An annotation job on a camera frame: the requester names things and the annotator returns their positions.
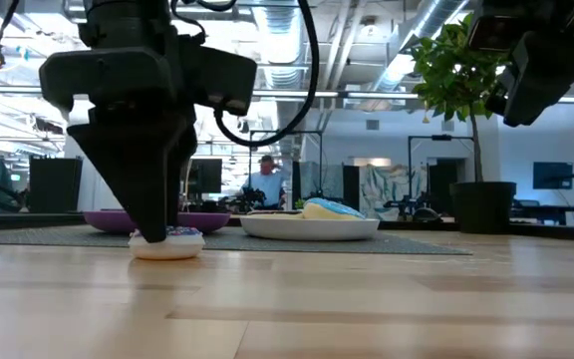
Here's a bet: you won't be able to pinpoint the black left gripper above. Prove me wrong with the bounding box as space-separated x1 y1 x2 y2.
39 37 199 244

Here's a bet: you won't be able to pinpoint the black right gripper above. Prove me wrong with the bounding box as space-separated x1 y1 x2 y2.
484 0 574 127

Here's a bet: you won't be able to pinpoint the small sprinkled white donut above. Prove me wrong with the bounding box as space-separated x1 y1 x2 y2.
128 226 206 261

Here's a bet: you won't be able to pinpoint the large blue icing donut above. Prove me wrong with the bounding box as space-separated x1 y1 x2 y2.
301 197 367 221

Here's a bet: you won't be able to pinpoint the black computer monitor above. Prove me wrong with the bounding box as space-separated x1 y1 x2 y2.
186 158 223 195

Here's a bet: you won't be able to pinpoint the purple plate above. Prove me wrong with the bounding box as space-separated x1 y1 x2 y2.
82 209 232 235

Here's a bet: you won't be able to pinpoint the green indoor tree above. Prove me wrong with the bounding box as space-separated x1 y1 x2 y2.
410 12 512 183

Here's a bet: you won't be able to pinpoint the black partition panel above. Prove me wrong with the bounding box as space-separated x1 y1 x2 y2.
29 157 84 214

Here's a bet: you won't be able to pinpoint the dark background desk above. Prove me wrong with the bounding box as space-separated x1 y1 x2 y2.
510 198 574 226

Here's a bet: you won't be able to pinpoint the black plant pot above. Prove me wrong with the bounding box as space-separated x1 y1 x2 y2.
448 180 517 235

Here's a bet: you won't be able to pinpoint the grey woven placemat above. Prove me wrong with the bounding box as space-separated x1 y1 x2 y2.
0 224 472 256

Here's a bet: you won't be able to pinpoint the white plate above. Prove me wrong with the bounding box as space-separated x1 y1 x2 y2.
239 214 381 242

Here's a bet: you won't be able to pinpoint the grey draped cloth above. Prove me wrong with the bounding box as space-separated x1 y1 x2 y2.
360 165 429 220

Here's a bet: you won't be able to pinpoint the long ceiling light strip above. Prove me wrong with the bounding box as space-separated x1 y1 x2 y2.
0 84 574 105

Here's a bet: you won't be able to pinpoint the black cabinet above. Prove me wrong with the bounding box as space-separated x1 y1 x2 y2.
342 164 362 219

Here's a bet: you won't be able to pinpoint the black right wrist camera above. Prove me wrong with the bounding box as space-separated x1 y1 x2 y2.
468 12 527 52

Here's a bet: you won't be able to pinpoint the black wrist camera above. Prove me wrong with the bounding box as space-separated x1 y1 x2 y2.
194 45 258 117
468 12 527 52

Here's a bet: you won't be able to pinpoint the blue wall screen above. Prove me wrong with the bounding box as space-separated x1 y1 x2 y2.
533 162 574 190

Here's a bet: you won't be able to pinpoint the black background rig frame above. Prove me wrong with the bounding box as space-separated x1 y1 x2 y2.
407 134 477 220
248 129 324 215

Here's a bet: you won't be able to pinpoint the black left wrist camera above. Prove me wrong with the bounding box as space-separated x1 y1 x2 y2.
194 45 258 117

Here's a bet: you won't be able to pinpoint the silver ceiling duct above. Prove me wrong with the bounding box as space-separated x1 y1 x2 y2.
371 0 470 94
254 0 311 91

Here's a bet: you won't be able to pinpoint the black table frame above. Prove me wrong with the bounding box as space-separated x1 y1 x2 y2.
0 212 574 244

